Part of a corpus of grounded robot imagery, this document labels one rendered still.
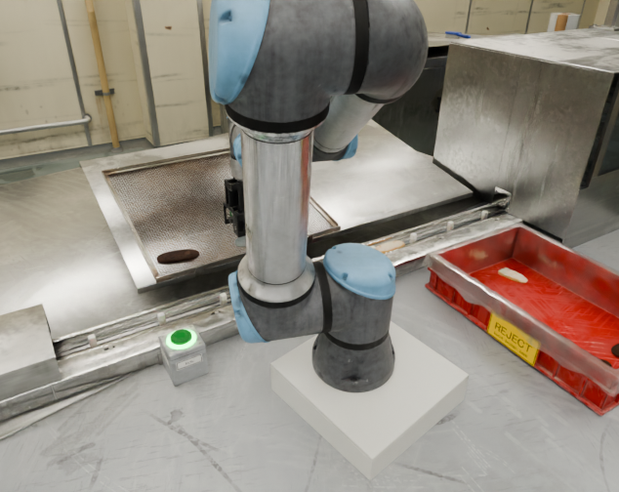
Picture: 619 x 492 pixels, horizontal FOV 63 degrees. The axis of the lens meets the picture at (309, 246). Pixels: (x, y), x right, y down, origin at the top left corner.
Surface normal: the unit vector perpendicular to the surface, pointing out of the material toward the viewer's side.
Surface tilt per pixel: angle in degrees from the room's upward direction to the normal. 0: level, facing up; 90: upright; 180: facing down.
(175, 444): 0
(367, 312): 94
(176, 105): 90
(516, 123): 90
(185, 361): 90
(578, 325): 0
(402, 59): 106
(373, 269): 8
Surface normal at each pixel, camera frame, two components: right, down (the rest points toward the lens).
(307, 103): 0.59, 0.59
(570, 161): -0.86, 0.25
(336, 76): 0.20, 0.86
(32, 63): 0.52, 0.44
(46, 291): 0.01, -0.86
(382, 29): 0.31, 0.25
